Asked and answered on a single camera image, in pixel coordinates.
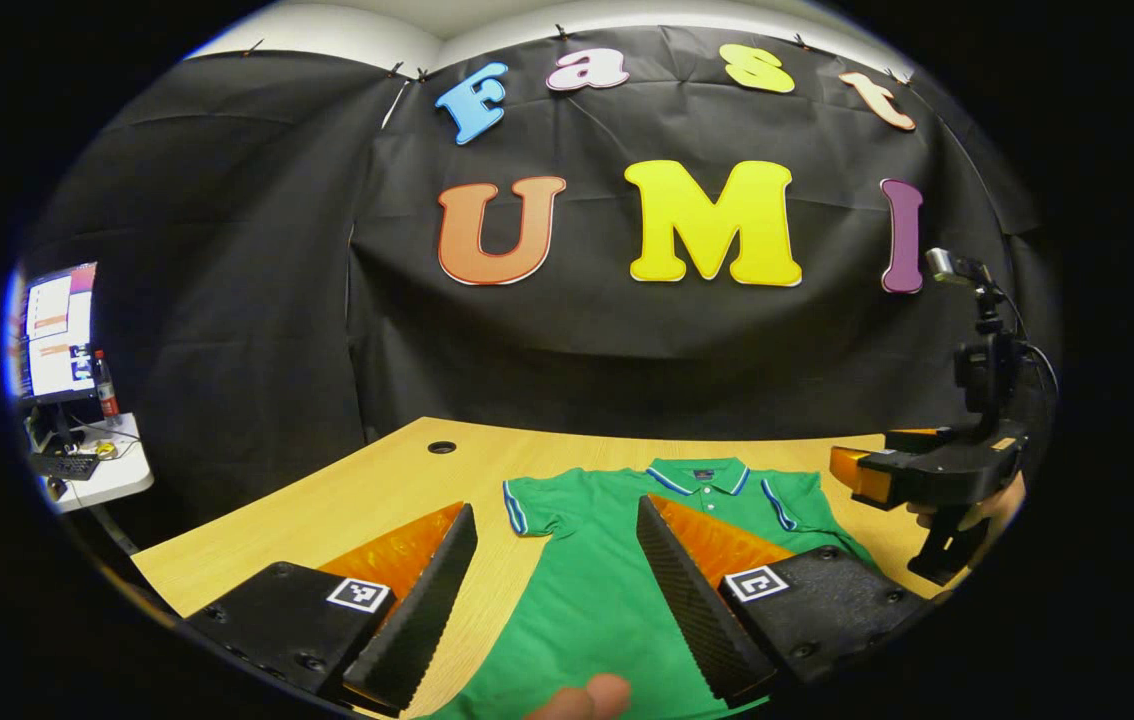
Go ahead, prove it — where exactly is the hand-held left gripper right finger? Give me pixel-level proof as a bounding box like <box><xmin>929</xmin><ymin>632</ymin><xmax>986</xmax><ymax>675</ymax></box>
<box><xmin>636</xmin><ymin>494</ymin><xmax>928</xmax><ymax>708</ymax></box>

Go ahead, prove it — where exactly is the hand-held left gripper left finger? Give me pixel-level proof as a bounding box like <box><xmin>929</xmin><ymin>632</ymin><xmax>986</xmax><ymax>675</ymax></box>
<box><xmin>182</xmin><ymin>502</ymin><xmax>479</xmax><ymax>716</ymax></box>

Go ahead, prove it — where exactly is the green T-shirt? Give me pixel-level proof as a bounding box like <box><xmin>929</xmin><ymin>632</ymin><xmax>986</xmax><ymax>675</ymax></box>
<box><xmin>417</xmin><ymin>458</ymin><xmax>878</xmax><ymax>720</ymax></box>

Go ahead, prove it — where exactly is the black backdrop cloth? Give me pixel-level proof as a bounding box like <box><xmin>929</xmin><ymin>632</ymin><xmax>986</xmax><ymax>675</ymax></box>
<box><xmin>12</xmin><ymin>25</ymin><xmax>1063</xmax><ymax>561</ymax></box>

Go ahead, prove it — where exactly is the white side table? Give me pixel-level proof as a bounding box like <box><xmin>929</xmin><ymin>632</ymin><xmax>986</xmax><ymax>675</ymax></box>
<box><xmin>27</xmin><ymin>412</ymin><xmax>155</xmax><ymax>516</ymax></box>

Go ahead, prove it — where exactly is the red bottle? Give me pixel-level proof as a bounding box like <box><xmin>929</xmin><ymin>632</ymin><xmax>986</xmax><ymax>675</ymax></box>
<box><xmin>93</xmin><ymin>350</ymin><xmax>121</xmax><ymax>426</ymax></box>

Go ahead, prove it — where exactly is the black keyboard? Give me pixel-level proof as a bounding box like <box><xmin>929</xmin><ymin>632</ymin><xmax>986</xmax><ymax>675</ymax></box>
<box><xmin>30</xmin><ymin>452</ymin><xmax>100</xmax><ymax>481</ymax></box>

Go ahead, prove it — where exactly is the computer monitor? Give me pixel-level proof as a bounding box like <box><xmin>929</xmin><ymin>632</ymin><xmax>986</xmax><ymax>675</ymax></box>
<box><xmin>17</xmin><ymin>262</ymin><xmax>98</xmax><ymax>406</ymax></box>

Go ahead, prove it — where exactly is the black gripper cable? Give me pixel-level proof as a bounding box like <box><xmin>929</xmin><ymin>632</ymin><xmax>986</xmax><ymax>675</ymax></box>
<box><xmin>1002</xmin><ymin>290</ymin><xmax>1060</xmax><ymax>401</ymax></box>

